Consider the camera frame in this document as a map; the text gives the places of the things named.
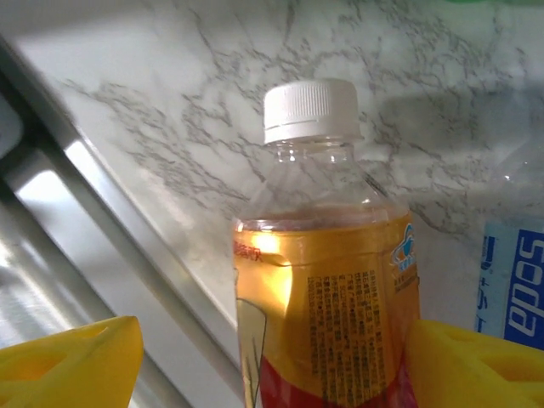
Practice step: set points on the clear bottle blue soda label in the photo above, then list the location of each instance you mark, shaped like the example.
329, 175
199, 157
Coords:
523, 276

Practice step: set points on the wide grooved aluminium rail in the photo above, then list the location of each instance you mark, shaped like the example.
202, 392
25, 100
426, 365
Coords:
76, 221

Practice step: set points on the orange label bottle white cap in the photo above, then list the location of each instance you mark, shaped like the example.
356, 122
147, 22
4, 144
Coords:
323, 276

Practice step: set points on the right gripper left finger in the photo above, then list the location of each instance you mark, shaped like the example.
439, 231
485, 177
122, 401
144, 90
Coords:
64, 370

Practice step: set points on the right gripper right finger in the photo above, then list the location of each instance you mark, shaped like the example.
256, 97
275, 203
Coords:
476, 374

